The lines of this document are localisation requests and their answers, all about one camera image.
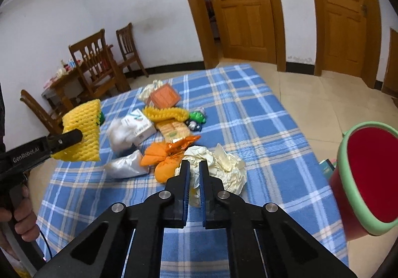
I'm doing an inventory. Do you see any yellow foam fruit net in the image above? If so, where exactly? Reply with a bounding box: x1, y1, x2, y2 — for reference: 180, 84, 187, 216
52, 99, 101, 162

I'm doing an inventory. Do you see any white plastic bag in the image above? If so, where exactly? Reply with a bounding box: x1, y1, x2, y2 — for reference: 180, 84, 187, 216
106, 118, 136, 153

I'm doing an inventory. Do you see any silver foil bag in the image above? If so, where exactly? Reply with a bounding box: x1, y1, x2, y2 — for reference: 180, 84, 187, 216
104, 150, 150, 179

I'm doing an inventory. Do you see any white tissue box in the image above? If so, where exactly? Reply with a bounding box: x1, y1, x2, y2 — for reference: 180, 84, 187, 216
121, 109, 156, 146

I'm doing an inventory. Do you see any cream paper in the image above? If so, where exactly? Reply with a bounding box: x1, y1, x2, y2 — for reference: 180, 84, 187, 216
183, 144, 247, 208

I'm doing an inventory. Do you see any yellow biscuit packet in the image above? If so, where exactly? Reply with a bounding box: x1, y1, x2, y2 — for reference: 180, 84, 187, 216
155, 120, 192, 143

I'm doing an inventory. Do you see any orange snack packet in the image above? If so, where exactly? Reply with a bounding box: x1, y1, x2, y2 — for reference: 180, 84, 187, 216
146, 83, 181, 109

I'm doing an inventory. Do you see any white mesh bag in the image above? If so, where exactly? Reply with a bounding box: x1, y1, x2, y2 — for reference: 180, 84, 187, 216
138, 80, 164, 104

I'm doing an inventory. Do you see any person's left hand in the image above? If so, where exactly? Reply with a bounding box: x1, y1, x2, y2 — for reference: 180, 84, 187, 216
1, 185, 40, 242

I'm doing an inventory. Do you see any front wooden chair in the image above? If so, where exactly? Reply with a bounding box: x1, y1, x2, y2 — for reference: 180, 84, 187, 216
20, 89, 66, 135

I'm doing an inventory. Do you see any wooden chair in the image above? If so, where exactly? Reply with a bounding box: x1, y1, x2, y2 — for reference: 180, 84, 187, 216
20, 89, 66, 135
68, 29, 130, 99
116, 23, 149, 77

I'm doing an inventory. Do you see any green round toy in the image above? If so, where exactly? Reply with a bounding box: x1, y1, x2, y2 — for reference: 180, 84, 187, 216
99, 112, 105, 126

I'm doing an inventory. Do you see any wooden dining table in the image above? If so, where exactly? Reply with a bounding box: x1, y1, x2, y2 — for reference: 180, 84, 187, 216
50, 66, 91, 111

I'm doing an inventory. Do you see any blue plaid tablecloth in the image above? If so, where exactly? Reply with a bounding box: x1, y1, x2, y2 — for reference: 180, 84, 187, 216
38, 64, 348, 263

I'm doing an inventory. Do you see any near wooden chair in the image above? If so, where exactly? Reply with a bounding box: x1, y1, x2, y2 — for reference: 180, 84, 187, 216
68, 29, 130, 99

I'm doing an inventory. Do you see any red bin green rim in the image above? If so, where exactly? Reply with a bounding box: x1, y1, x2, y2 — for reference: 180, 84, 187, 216
329, 121, 397, 241

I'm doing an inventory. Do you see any far wooden chair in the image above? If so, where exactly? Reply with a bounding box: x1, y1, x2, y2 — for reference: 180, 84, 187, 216
116, 23, 149, 77

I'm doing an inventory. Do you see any left wooden door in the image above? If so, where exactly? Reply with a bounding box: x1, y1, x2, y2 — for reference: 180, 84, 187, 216
212, 0, 276, 64

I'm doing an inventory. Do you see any right wooden door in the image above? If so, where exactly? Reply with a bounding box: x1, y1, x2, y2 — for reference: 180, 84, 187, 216
323, 0, 366, 76

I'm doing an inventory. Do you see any green monster keychain figure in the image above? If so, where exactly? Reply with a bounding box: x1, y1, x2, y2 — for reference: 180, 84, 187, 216
185, 108, 206, 132

